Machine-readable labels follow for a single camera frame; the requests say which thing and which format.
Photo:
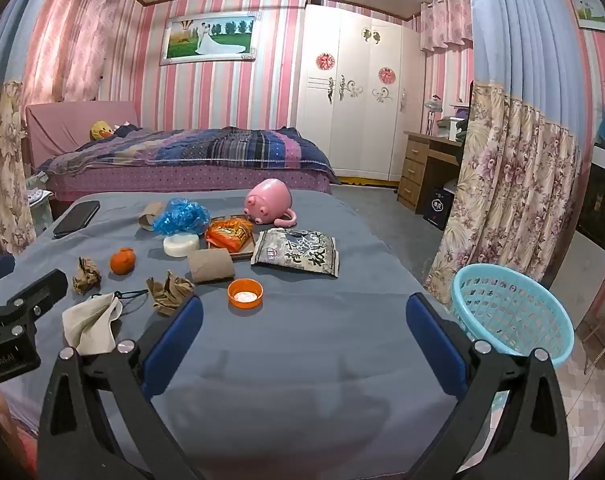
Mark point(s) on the wooden desk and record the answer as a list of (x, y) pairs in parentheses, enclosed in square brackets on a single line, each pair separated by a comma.
[(417, 160)]

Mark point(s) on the black cardboard box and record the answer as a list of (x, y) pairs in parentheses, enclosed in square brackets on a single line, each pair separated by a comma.
[(438, 210)]

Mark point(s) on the blue floral curtain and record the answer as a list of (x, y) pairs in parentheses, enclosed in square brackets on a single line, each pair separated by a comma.
[(512, 160), (7, 160)]

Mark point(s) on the light blue plastic basket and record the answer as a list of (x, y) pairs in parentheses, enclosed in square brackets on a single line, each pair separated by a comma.
[(512, 280)]

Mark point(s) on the red round door decal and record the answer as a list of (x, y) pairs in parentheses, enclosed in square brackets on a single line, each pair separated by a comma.
[(387, 74), (326, 60)]

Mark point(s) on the beige face mask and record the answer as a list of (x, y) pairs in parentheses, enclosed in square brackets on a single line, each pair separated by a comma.
[(90, 322)]

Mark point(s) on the white round container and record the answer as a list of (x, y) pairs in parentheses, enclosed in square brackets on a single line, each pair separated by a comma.
[(181, 246)]

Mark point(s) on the desk lamp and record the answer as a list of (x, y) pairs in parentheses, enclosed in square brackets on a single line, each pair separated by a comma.
[(432, 105)]

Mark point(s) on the pink curtain valance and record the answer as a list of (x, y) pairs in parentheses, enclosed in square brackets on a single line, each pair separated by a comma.
[(445, 15)]

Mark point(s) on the framed wall poster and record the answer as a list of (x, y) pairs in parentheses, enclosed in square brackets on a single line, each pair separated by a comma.
[(210, 37)]

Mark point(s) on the orange tangerine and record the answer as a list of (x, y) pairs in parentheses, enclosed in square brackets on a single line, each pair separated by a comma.
[(122, 262)]

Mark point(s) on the yellow duck plush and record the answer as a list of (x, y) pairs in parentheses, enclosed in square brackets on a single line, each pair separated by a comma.
[(101, 131)]

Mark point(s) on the white plastic stool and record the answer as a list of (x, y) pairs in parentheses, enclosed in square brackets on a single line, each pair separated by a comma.
[(40, 210)]

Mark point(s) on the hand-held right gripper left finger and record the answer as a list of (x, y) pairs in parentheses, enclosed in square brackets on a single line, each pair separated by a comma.
[(175, 350)]

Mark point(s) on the pink curtain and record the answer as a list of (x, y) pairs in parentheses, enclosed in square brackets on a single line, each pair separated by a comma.
[(77, 35)]

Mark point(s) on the orange snack packet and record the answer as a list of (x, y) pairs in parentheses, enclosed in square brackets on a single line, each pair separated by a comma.
[(227, 235)]

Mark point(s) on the blue plastic bag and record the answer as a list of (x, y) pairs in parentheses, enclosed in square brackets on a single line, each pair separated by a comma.
[(182, 217)]

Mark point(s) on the white wardrobe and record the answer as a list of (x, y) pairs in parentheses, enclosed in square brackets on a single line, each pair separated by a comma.
[(357, 125)]

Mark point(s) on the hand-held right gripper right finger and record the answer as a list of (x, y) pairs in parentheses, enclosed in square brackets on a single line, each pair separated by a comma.
[(435, 350)]

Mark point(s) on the orange bottle cap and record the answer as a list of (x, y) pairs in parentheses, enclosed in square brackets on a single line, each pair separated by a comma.
[(245, 297)]

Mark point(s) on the white water dispenser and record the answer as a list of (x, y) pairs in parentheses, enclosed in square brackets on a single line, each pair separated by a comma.
[(599, 200)]

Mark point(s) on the brown paper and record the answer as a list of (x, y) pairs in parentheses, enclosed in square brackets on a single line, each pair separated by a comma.
[(170, 292), (86, 277)]

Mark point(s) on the pink pig mug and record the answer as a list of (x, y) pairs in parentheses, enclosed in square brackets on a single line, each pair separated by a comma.
[(267, 200)]

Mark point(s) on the patchwork quilt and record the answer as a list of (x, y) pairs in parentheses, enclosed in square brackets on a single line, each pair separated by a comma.
[(207, 152)]

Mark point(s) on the black and white snack packet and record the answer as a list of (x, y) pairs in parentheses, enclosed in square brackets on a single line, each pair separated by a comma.
[(297, 252)]

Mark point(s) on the black smartphone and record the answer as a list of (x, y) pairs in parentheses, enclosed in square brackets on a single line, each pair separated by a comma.
[(76, 219)]

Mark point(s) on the cardboard tube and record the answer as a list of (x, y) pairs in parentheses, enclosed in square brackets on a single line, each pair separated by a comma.
[(210, 266), (146, 220)]

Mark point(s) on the pink bed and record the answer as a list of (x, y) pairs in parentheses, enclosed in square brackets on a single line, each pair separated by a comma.
[(57, 125)]

